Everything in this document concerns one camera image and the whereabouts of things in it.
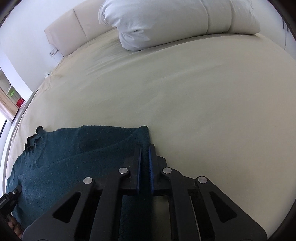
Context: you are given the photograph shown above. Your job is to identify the cream bed sheet mattress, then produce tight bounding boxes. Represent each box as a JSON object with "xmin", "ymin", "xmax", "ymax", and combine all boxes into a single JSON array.
[{"xmin": 6, "ymin": 30, "xmax": 295, "ymax": 235}]

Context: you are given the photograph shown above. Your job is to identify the white wall shelf unit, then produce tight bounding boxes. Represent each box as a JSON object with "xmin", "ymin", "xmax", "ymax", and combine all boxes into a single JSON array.
[{"xmin": 0, "ymin": 70, "xmax": 21, "ymax": 123}]

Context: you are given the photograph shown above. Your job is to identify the white folded duvet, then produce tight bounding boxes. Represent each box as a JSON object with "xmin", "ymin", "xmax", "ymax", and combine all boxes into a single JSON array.
[{"xmin": 98, "ymin": 1, "xmax": 260, "ymax": 51}]

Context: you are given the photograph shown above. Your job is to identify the wall socket plate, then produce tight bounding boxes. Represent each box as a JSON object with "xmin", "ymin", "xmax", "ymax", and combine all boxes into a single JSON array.
[{"xmin": 49, "ymin": 48, "xmax": 59, "ymax": 57}]

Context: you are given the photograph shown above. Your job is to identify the dark green knit sweater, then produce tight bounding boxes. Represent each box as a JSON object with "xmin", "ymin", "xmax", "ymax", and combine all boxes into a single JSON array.
[{"xmin": 6, "ymin": 126, "xmax": 150, "ymax": 231}]

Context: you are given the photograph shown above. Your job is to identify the red box on shelf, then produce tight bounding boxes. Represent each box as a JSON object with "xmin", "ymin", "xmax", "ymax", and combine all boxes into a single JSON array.
[{"xmin": 16, "ymin": 97, "xmax": 25, "ymax": 108}]

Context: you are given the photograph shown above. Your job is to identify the cream padded headboard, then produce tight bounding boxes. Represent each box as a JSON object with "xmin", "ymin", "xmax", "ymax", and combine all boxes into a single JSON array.
[{"xmin": 44, "ymin": 0, "xmax": 112, "ymax": 57}]

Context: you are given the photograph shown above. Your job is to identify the white wardrobe doors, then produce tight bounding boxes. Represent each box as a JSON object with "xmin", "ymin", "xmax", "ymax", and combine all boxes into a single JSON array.
[{"xmin": 282, "ymin": 19, "xmax": 296, "ymax": 59}]

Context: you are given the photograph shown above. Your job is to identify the person's left hand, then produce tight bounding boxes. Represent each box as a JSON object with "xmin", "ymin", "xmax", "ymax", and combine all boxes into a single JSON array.
[{"xmin": 7, "ymin": 215, "xmax": 23, "ymax": 238}]

